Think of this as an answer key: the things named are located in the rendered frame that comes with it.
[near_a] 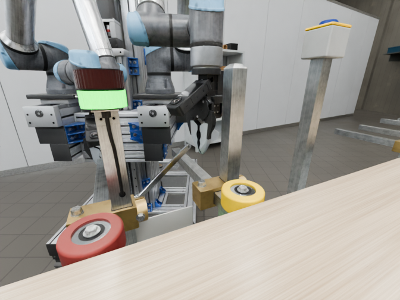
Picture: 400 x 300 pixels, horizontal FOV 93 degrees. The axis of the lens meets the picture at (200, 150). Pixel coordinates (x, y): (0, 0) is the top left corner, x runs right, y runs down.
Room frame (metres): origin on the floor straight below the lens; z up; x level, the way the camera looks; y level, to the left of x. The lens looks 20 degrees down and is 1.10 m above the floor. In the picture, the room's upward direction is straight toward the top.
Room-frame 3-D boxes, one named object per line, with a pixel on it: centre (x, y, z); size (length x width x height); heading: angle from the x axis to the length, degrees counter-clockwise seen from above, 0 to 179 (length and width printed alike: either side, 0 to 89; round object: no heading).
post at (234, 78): (0.42, -0.07, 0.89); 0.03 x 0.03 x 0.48; 25
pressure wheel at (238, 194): (0.31, -0.08, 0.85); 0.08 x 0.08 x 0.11
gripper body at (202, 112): (0.50, -0.02, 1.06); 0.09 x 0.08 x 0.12; 135
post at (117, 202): (0.32, 0.15, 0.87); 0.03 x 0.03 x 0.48; 25
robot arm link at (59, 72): (0.67, 0.40, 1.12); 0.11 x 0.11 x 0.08; 54
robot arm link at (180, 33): (0.59, 0.02, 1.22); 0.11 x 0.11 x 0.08; 9
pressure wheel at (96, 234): (0.20, 0.15, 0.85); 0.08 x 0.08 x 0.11
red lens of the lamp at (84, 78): (0.27, 0.13, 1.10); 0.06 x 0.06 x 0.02
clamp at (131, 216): (0.30, 0.17, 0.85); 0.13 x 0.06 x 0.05; 115
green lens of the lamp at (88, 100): (0.27, 0.13, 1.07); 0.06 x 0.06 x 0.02
